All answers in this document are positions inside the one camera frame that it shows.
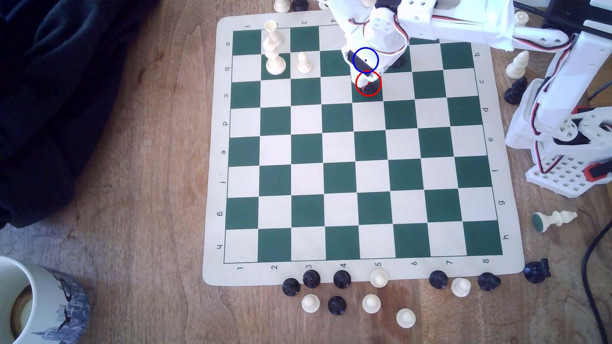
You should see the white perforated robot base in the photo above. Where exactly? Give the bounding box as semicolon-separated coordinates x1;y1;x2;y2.
525;152;612;198

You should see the green white chess mat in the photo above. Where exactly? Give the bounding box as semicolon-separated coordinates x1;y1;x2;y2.
202;14;526;287

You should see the tall white chess piece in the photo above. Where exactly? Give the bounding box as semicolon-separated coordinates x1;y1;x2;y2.
263;20;283;54
265;45;288;76

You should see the red black clamp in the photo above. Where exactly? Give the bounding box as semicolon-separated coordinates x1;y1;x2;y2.
586;161;612;183

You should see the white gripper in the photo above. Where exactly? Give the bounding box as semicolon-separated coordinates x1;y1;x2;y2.
329;0;410;93

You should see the black camera cable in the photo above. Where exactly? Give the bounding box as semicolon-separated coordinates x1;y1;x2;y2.
513;0;612;34

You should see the printed ceramic mug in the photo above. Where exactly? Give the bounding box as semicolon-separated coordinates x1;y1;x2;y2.
0;255;91;344

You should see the white piece green felt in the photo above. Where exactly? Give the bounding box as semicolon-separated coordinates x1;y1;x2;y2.
532;210;578;234

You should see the dark blue cloth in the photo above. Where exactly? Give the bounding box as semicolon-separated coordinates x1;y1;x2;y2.
0;0;161;229

